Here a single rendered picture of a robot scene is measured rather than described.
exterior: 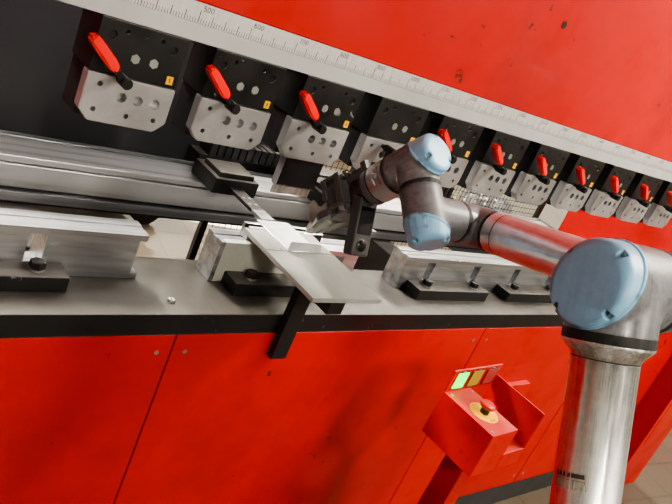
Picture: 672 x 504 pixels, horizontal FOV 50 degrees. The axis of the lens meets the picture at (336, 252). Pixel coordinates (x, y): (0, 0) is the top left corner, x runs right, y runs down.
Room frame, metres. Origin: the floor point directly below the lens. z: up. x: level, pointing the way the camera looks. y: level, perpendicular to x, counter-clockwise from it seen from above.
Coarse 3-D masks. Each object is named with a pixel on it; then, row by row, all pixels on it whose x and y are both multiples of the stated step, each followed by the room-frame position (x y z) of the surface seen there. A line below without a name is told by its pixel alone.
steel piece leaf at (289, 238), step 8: (272, 232) 1.40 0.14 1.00; (280, 232) 1.42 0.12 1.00; (288, 232) 1.44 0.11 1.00; (296, 232) 1.46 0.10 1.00; (280, 240) 1.38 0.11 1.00; (288, 240) 1.40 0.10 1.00; (296, 240) 1.42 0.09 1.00; (304, 240) 1.44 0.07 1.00; (288, 248) 1.35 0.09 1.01; (296, 248) 1.36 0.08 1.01; (304, 248) 1.38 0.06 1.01; (312, 248) 1.39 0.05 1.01; (320, 248) 1.41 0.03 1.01
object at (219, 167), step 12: (192, 168) 1.60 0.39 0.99; (204, 168) 1.56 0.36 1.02; (216, 168) 1.55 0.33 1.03; (228, 168) 1.58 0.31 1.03; (240, 168) 1.62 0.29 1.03; (204, 180) 1.55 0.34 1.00; (216, 180) 1.52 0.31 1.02; (228, 180) 1.54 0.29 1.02; (240, 180) 1.57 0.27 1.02; (252, 180) 1.60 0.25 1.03; (216, 192) 1.53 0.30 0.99; (228, 192) 1.55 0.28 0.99; (240, 192) 1.55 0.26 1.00; (252, 192) 1.60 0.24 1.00; (252, 204) 1.51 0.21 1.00; (264, 216) 1.47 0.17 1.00
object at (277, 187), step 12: (276, 168) 1.42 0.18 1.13; (288, 168) 1.41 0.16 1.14; (300, 168) 1.44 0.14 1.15; (312, 168) 1.46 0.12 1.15; (276, 180) 1.41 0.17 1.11; (288, 180) 1.42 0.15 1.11; (300, 180) 1.44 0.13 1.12; (312, 180) 1.47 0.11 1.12; (276, 192) 1.42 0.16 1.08; (288, 192) 1.44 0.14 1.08; (300, 192) 1.47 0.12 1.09
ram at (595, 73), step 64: (64, 0) 1.02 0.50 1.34; (256, 0) 1.23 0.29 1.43; (320, 0) 1.32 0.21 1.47; (384, 0) 1.42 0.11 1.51; (448, 0) 1.53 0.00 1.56; (512, 0) 1.66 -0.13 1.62; (576, 0) 1.81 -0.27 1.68; (640, 0) 1.99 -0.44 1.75; (320, 64) 1.36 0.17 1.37; (384, 64) 1.47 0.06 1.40; (448, 64) 1.59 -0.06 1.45; (512, 64) 1.73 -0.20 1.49; (576, 64) 1.90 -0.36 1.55; (640, 64) 2.10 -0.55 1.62; (512, 128) 1.82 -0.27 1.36; (576, 128) 2.00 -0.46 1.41; (640, 128) 2.23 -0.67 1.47
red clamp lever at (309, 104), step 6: (300, 96) 1.31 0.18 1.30; (306, 96) 1.31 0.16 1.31; (306, 102) 1.31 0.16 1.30; (312, 102) 1.32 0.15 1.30; (306, 108) 1.32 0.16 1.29; (312, 108) 1.32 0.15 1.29; (312, 114) 1.33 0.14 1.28; (318, 114) 1.34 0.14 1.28; (312, 120) 1.37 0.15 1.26; (318, 120) 1.35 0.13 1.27; (312, 126) 1.36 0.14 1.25; (318, 126) 1.35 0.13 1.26; (324, 126) 1.35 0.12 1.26; (318, 132) 1.35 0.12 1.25; (324, 132) 1.35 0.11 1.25
